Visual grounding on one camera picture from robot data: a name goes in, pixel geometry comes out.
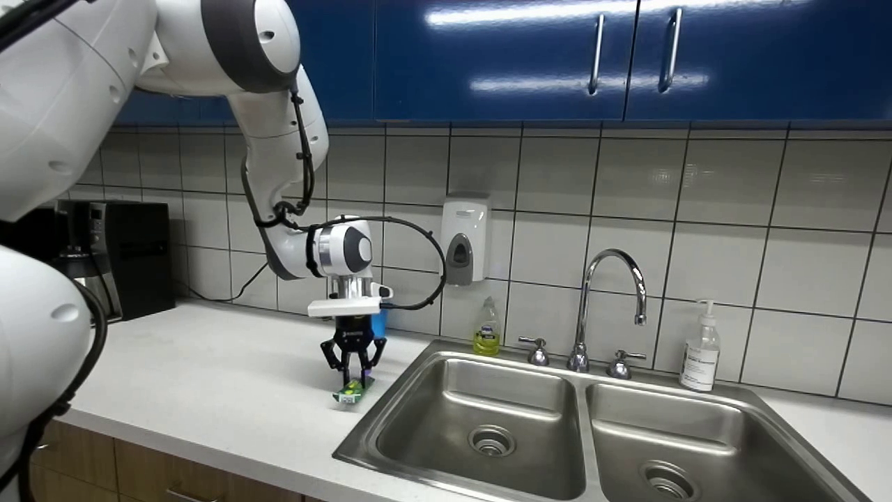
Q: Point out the black countertop box appliance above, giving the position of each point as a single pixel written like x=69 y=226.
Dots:
x=30 y=233

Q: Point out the green chocolate bar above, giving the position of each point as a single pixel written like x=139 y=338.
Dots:
x=352 y=395

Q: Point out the wooden base cabinet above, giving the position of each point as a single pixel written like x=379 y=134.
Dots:
x=142 y=470

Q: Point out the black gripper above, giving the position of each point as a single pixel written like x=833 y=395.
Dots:
x=352 y=338

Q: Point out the white wall soap dispenser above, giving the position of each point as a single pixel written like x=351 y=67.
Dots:
x=464 y=233

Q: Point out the stainless steel double sink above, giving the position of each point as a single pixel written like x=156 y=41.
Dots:
x=521 y=407

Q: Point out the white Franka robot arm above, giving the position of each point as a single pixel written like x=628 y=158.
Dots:
x=57 y=92

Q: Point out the black coffee maker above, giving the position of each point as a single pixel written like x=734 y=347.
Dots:
x=142 y=261

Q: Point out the blue glossy cabinet door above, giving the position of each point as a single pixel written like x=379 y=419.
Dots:
x=521 y=64
x=345 y=64
x=781 y=57

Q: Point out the clear pump soap bottle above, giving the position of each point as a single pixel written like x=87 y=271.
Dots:
x=698 y=363

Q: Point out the yellow dish soap bottle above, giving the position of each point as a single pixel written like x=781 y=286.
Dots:
x=487 y=338

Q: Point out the chrome gooseneck faucet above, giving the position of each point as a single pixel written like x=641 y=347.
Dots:
x=578 y=359

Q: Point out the steel coffee carafe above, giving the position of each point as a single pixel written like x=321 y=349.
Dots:
x=94 y=283

